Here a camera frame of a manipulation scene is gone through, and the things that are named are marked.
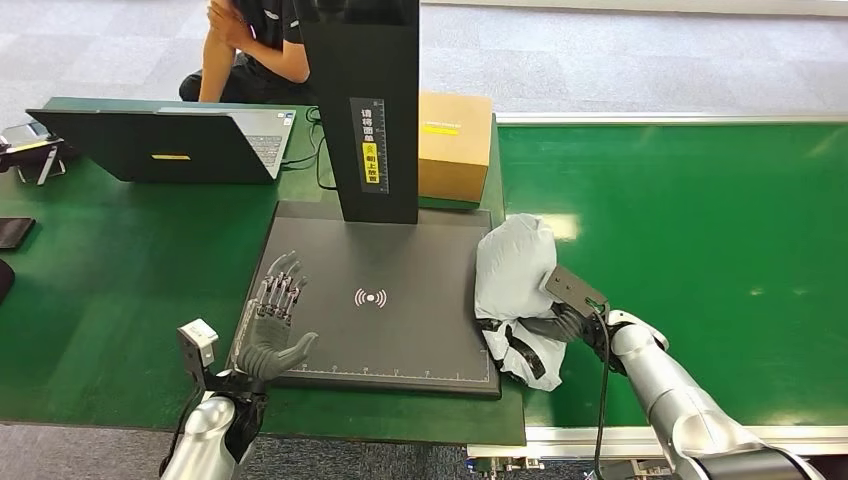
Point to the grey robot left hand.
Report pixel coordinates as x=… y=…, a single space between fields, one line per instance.
x=265 y=348

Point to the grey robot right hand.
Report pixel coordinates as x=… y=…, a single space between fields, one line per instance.
x=560 y=326

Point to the white plastic mailer package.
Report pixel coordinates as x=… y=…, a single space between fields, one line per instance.
x=513 y=265

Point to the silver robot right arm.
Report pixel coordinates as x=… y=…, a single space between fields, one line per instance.
x=669 y=391

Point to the black weighing scanner device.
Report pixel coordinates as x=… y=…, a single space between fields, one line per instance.
x=411 y=285

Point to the brown cardboard box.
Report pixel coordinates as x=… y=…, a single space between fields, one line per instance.
x=454 y=146

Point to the dark open laptop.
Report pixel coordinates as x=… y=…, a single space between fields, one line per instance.
x=159 y=149

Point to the black yellow label sticker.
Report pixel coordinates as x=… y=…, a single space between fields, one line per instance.
x=370 y=146

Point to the black rounded object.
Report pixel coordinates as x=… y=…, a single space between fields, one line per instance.
x=4 y=281

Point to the black smartphone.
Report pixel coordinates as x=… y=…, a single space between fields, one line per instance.
x=13 y=232

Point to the handheld controller on stand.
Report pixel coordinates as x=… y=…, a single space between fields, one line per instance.
x=30 y=149

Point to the person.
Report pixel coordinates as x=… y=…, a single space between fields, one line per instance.
x=272 y=40

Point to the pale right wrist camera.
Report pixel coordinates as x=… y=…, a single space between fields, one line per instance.
x=573 y=288

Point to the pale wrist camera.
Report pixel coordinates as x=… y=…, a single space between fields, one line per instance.
x=573 y=288
x=197 y=338

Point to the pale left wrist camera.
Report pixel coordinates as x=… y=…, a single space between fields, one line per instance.
x=197 y=338

